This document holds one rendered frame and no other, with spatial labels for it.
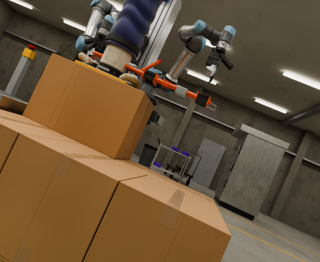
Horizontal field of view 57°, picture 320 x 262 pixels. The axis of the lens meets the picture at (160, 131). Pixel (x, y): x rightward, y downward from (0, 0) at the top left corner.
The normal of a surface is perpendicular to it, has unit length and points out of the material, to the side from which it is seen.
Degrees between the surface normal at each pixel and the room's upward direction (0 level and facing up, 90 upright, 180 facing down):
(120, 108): 90
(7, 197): 90
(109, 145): 90
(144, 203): 90
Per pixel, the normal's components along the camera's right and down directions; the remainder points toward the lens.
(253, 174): -0.10, -0.11
